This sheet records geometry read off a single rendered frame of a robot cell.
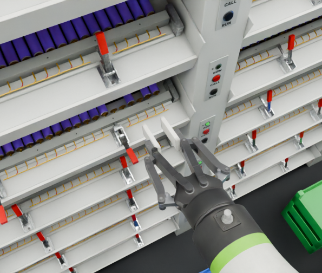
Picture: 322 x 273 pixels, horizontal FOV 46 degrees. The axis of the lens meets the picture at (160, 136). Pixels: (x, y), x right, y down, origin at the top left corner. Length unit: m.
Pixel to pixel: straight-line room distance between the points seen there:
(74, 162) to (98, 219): 0.40
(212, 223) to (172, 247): 1.12
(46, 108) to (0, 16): 0.20
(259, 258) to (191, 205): 0.13
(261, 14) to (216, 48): 0.12
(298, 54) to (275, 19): 0.24
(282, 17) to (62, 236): 0.82
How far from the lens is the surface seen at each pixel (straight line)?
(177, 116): 0.85
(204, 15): 0.63
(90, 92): 0.65
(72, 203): 0.99
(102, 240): 1.36
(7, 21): 0.50
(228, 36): 0.70
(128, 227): 1.37
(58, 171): 0.81
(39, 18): 0.51
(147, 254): 1.65
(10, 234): 1.01
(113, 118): 0.81
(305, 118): 1.41
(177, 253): 1.65
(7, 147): 0.82
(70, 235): 1.18
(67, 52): 0.65
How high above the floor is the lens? 1.60
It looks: 59 degrees down
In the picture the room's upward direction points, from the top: straight up
